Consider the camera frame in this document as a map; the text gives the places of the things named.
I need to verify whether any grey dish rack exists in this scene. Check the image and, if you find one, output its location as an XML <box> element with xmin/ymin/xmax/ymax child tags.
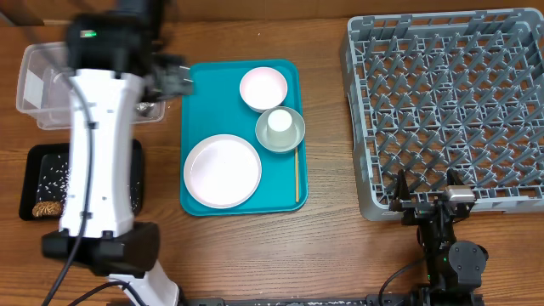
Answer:
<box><xmin>340</xmin><ymin>8</ymin><xmax>543</xmax><ymax>221</ymax></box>

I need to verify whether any black plastic tray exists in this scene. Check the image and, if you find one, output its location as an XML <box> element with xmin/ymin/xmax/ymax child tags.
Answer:
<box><xmin>19</xmin><ymin>139</ymin><xmax>145</xmax><ymax>221</ymax></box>

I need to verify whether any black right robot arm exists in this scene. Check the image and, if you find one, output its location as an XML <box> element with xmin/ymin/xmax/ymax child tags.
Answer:
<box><xmin>377</xmin><ymin>170</ymin><xmax>489</xmax><ymax>306</ymax></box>

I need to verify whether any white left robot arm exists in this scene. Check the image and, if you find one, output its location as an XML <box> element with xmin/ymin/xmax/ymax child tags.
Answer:
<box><xmin>42</xmin><ymin>1</ymin><xmax>192</xmax><ymax>305</ymax></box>

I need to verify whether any clear plastic bin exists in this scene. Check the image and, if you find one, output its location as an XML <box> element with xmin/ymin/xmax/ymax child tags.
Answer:
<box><xmin>15</xmin><ymin>41</ymin><xmax>167</xmax><ymax>131</ymax></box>

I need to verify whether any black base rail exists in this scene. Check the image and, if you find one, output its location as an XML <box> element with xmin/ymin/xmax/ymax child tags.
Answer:
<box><xmin>187</xmin><ymin>294</ymin><xmax>485</xmax><ymax>306</ymax></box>

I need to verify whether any white rice pile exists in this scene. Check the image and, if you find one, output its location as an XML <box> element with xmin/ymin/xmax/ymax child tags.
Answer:
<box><xmin>37</xmin><ymin>161</ymin><xmax>71</xmax><ymax>205</ymax></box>

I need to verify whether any teal plastic tray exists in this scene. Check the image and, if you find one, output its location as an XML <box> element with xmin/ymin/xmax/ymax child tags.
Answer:
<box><xmin>179</xmin><ymin>59</ymin><xmax>309</xmax><ymax>217</ymax></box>

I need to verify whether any brown mushroom piece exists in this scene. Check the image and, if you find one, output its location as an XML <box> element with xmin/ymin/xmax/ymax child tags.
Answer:
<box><xmin>31</xmin><ymin>201</ymin><xmax>64</xmax><ymax>218</ymax></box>

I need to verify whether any wooden chopstick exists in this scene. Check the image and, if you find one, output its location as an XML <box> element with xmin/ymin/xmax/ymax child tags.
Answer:
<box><xmin>294</xmin><ymin>147</ymin><xmax>300</xmax><ymax>203</ymax></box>

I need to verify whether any grey green bowl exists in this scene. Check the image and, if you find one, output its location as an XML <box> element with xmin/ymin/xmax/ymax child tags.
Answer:
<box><xmin>255</xmin><ymin>106</ymin><xmax>306</xmax><ymax>153</ymax></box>

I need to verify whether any white round plate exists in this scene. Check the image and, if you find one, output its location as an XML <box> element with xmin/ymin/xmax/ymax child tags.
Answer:
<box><xmin>183</xmin><ymin>134</ymin><xmax>262</xmax><ymax>209</ymax></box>

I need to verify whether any white round bowl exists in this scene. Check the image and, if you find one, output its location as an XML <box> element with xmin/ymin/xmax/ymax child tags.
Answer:
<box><xmin>239</xmin><ymin>66</ymin><xmax>288</xmax><ymax>113</ymax></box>

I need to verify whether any white paper cup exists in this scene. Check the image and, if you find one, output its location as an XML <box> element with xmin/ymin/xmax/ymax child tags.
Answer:
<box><xmin>267</xmin><ymin>109</ymin><xmax>294</xmax><ymax>136</ymax></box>

